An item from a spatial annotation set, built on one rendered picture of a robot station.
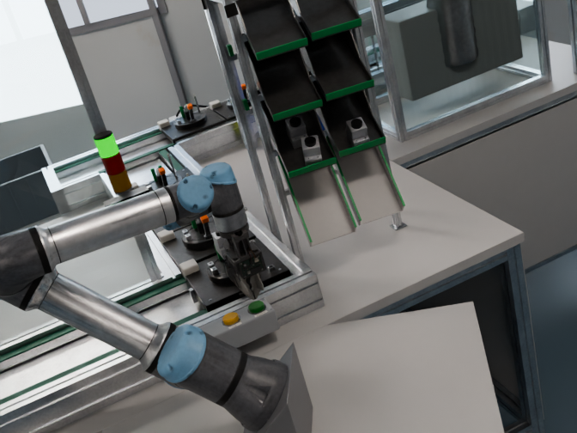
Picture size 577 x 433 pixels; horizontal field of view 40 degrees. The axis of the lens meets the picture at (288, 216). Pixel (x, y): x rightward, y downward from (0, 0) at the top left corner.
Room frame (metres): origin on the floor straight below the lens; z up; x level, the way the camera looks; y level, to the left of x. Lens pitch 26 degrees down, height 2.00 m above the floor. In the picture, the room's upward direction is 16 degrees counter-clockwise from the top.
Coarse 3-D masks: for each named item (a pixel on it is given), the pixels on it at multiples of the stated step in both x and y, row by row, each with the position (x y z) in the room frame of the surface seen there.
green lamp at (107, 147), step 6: (108, 138) 1.93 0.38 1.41; (114, 138) 1.95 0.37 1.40; (96, 144) 1.93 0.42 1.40; (102, 144) 1.92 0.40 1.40; (108, 144) 1.92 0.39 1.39; (114, 144) 1.93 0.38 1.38; (102, 150) 1.92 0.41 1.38; (108, 150) 1.92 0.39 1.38; (114, 150) 1.93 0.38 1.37; (102, 156) 1.93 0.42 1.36; (108, 156) 1.92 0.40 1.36
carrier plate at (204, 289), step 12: (264, 252) 1.94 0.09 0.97; (204, 264) 1.96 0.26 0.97; (276, 264) 1.85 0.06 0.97; (192, 276) 1.91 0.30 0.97; (204, 276) 1.90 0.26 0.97; (264, 276) 1.81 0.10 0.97; (276, 276) 1.80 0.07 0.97; (288, 276) 1.80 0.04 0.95; (192, 288) 1.86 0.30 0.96; (204, 288) 1.83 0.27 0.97; (216, 288) 1.81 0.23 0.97; (228, 288) 1.80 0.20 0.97; (204, 300) 1.77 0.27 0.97; (216, 300) 1.75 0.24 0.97; (228, 300) 1.76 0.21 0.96
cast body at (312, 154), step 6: (306, 138) 1.90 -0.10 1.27; (312, 138) 1.90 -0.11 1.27; (318, 138) 1.91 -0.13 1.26; (306, 144) 1.89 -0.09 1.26; (312, 144) 1.88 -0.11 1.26; (318, 144) 1.89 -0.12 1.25; (306, 150) 1.88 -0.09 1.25; (312, 150) 1.88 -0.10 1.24; (318, 150) 1.88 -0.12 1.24; (306, 156) 1.89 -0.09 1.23; (312, 156) 1.89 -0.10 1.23; (318, 156) 1.89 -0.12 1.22; (306, 162) 1.89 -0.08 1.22; (312, 162) 1.89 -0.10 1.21
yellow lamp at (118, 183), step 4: (124, 172) 1.93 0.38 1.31; (108, 176) 1.93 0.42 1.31; (112, 176) 1.92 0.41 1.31; (116, 176) 1.92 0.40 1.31; (120, 176) 1.92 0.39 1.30; (124, 176) 1.93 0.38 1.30; (128, 176) 1.94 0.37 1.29; (112, 180) 1.93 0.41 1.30; (116, 180) 1.92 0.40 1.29; (120, 180) 1.92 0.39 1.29; (124, 180) 1.93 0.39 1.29; (128, 180) 1.94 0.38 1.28; (112, 184) 1.93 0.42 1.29; (116, 184) 1.92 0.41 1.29; (120, 184) 1.92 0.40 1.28; (124, 184) 1.92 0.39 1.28; (128, 184) 1.93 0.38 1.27; (112, 188) 1.94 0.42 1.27; (116, 188) 1.92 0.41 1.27; (120, 188) 1.92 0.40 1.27; (124, 188) 1.92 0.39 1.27; (128, 188) 1.93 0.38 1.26
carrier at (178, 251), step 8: (192, 224) 2.16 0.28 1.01; (200, 224) 2.12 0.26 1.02; (160, 232) 2.21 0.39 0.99; (168, 232) 2.19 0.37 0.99; (176, 232) 2.22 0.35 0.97; (184, 232) 2.13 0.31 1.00; (192, 232) 2.14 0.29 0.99; (200, 232) 2.12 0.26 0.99; (248, 232) 2.08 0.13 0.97; (160, 240) 2.19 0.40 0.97; (168, 240) 2.18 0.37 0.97; (176, 240) 2.16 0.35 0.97; (184, 240) 2.11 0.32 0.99; (192, 240) 2.10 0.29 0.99; (200, 240) 2.08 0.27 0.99; (208, 240) 2.06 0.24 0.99; (168, 248) 2.12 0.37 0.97; (176, 248) 2.11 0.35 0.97; (184, 248) 2.09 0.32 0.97; (192, 248) 2.07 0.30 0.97; (200, 248) 2.06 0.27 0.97; (208, 248) 2.05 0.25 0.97; (176, 256) 2.06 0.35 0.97; (184, 256) 2.04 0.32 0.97; (192, 256) 2.03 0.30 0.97; (200, 256) 2.02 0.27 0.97; (208, 256) 2.01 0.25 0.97; (176, 264) 2.02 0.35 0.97
